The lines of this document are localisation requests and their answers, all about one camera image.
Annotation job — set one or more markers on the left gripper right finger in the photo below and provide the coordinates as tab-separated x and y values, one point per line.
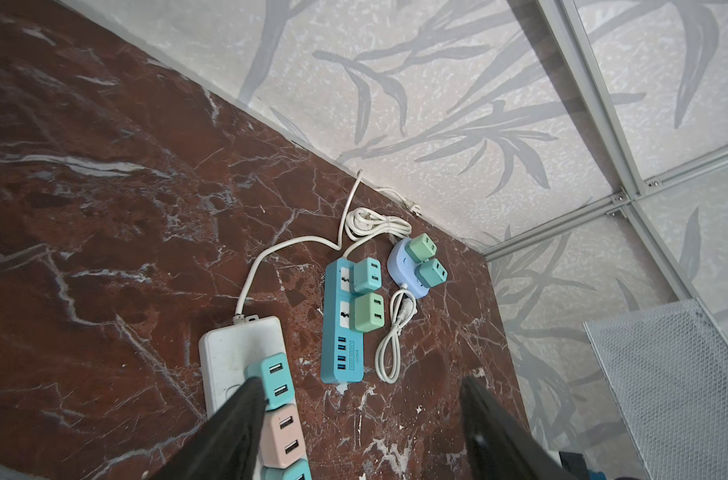
498	447

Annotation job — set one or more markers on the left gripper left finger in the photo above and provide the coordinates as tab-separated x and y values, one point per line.
226	446

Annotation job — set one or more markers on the pink adapter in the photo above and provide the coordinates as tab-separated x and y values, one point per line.
282	441

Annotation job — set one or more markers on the white long power strip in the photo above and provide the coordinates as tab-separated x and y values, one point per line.
225	354

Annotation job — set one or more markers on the teal power strip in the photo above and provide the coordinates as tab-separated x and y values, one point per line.
342	358

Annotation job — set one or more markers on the teal green usb adapter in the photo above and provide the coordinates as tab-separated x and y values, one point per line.
431	273

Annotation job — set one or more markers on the light blue square power socket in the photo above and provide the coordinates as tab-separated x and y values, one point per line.
402	269

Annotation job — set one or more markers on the light green usb adapter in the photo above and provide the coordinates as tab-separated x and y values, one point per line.
421	248

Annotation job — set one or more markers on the white wire mesh basket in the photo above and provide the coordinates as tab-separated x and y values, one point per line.
667	369

